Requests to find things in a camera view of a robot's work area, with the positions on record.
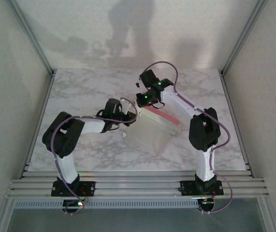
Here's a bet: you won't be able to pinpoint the pink and grey paper box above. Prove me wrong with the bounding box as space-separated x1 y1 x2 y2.
122 106 184 157

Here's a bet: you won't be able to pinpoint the aluminium mounting rails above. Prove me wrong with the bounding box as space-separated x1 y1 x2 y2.
5 170 270 200

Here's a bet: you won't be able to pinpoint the controller board with green light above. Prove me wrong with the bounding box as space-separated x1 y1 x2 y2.
62 199 85 213

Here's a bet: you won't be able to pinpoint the controller board with blue light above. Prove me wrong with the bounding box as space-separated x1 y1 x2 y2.
197 197 216 212

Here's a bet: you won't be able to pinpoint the thin black right gripper cable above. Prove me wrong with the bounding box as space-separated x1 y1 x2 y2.
152 101 167 110

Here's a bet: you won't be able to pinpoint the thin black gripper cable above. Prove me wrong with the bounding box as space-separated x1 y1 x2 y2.
152 101 167 110
107 119 131 131

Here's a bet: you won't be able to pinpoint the thin black left gripper cable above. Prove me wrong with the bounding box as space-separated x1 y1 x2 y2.
107 119 131 131

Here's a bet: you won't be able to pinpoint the aluminium side rail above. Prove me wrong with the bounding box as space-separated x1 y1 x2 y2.
20 71 56 173
219 71 252 173

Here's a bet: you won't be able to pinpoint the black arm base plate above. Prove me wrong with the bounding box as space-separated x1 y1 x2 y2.
51 181 97 197
180 180 225 197

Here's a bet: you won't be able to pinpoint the grey slotted cable duct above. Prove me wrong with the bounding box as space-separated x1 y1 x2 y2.
14 199 199 210

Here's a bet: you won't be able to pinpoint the aluminium frame post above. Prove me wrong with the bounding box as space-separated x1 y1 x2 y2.
6 0 56 76
220 0 269 76

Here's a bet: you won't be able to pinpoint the aluminium frame leg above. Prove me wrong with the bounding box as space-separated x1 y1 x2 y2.
0 198 16 232
257 198 276 232

